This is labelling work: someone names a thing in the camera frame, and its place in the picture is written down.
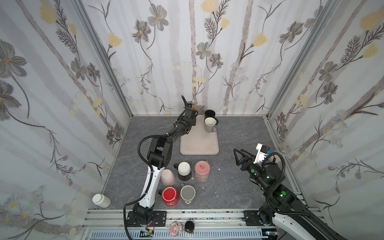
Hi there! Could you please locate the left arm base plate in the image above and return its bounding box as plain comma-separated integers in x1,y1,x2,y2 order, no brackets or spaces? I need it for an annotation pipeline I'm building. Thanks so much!
125,211,167,228

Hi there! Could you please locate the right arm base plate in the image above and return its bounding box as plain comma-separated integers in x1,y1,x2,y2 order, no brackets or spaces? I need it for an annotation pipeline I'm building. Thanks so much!
243,210,273,227

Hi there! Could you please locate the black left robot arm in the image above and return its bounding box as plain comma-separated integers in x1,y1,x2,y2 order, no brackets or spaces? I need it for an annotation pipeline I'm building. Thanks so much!
123,96,198,227

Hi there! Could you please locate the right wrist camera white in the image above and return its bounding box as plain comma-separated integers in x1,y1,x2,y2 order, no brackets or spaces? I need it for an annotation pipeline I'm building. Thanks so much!
254,144,272,164

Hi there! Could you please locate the black and white mug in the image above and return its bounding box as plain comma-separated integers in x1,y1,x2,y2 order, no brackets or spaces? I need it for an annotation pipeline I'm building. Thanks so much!
174,162,192,182

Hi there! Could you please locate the grey mug white rim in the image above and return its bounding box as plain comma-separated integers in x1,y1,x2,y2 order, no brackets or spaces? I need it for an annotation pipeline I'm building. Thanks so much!
180,185,196,206

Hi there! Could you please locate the beige rectangular tray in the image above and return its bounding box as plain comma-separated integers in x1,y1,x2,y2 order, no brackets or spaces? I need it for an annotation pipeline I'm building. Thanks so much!
180,115,219,156

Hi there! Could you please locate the white plastic bottle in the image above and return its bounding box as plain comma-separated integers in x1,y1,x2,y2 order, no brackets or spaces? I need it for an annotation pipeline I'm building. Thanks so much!
92,194,111,209

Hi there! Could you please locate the pink figurine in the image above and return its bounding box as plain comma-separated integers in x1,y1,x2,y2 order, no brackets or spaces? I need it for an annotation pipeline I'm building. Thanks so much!
170,222,183,237

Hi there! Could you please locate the pink glass mug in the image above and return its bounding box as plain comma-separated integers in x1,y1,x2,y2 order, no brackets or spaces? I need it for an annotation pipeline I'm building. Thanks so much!
195,161,210,182

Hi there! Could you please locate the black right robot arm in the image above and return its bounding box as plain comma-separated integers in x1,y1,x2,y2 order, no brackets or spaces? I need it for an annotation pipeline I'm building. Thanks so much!
233,149,345,240

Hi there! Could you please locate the pale pink mug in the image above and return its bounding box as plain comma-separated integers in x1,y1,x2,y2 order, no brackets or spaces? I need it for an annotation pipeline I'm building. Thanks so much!
161,169,176,187

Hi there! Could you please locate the grey mug white inside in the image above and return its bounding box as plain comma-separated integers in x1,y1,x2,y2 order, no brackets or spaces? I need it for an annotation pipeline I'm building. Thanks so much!
204,117,218,133

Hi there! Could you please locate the red mug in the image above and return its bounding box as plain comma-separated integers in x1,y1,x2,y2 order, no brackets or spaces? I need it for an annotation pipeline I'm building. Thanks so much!
158,186,179,208

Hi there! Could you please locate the aluminium rail frame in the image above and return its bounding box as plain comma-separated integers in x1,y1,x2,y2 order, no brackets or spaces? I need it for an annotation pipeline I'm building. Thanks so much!
81,196,284,240

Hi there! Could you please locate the black round knob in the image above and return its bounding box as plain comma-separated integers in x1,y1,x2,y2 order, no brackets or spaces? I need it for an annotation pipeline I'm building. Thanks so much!
184,221,195,234

